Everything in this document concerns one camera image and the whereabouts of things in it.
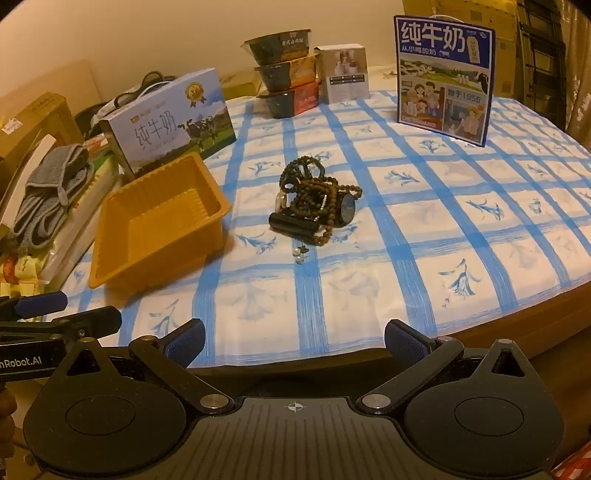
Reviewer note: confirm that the beige curtain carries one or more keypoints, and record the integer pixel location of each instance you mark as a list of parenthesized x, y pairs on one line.
[(577, 83)]

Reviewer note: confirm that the small silver earrings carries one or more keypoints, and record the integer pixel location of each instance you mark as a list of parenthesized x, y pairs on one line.
[(299, 256)]

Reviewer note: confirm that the light blue cow-print milk carton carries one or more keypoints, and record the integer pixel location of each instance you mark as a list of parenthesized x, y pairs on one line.
[(161, 124)]

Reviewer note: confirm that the black metal folding rack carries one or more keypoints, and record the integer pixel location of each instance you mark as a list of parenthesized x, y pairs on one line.
[(540, 60)]

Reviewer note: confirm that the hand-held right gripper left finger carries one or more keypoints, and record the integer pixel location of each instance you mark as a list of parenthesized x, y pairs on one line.
[(184, 341)]

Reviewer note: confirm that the brown cardboard box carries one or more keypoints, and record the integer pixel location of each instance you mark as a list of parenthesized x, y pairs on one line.
[(32, 120)]

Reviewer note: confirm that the blue cartoon-print milk box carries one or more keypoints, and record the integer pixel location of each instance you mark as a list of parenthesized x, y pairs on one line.
[(438, 92)]

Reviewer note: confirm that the yellow printed box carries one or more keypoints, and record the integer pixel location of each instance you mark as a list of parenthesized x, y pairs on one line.
[(23, 274)]

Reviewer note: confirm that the grey folded towel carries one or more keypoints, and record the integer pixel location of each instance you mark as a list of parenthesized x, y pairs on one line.
[(51, 194)]

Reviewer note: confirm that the blue checked tablecloth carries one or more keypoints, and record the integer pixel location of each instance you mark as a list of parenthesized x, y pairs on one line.
[(415, 230)]

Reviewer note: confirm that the yellow-green rice package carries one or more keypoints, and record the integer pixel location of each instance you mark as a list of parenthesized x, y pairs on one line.
[(105, 171)]

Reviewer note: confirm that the yellow plastic tray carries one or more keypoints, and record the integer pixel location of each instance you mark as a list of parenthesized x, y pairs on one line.
[(161, 230)]

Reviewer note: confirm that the flat tan box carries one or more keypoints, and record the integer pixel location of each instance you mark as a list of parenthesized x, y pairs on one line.
[(240, 86)]

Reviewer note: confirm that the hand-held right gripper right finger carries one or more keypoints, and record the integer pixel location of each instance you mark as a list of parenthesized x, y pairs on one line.
[(406, 341)]

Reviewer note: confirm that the black instant food bowl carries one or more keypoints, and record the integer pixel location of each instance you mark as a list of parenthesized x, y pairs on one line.
[(284, 101), (277, 46), (281, 74)]

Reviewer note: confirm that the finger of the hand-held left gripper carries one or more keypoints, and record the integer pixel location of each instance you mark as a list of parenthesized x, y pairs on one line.
[(92, 318), (41, 304)]

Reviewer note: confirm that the red patterned cloth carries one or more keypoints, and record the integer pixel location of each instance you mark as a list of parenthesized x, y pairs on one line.
[(572, 464)]

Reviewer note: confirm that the small white product box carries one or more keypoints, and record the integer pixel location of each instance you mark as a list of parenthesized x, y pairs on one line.
[(344, 74)]

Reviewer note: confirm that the black cylinder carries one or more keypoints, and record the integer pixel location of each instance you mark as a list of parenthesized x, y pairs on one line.
[(291, 225)]

